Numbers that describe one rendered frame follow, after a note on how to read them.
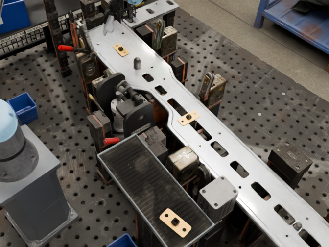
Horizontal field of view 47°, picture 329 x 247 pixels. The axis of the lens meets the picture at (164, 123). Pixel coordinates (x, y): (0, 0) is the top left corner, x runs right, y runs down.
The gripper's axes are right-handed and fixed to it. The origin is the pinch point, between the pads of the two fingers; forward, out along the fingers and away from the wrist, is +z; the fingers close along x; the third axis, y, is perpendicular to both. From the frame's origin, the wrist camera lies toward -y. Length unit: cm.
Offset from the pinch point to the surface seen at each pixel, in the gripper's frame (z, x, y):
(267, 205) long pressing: 10, -2, 89
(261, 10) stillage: 94, 171, -54
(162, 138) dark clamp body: 3, -17, 53
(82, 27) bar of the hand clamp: -8.9, -16.6, 1.6
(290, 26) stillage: 93, 175, -25
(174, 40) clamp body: 11.3, 22.8, 8.4
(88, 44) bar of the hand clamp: -0.1, -15.4, 1.8
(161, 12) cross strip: 11.7, 30.7, -11.7
